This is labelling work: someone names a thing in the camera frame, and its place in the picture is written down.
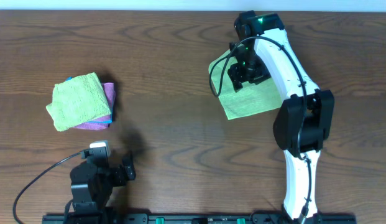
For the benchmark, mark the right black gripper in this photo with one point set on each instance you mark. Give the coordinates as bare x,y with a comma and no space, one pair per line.
237,77

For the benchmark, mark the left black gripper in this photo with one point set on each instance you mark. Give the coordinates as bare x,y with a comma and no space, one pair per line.
119,173

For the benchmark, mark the green microfiber cloth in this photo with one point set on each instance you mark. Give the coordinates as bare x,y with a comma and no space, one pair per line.
251,99

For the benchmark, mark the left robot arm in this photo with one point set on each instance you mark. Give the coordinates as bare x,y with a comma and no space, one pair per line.
92,184

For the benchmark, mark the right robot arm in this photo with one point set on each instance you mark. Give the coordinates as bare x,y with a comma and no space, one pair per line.
304,118

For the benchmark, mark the folded blue cloth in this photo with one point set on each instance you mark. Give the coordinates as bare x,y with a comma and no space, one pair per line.
89,100

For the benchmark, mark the folded purple cloth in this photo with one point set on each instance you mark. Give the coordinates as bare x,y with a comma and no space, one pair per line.
104,121

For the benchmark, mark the folded green cloth on stack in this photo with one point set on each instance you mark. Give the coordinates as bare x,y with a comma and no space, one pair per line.
55,108

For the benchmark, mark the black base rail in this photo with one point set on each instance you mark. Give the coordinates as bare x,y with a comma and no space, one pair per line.
142,218

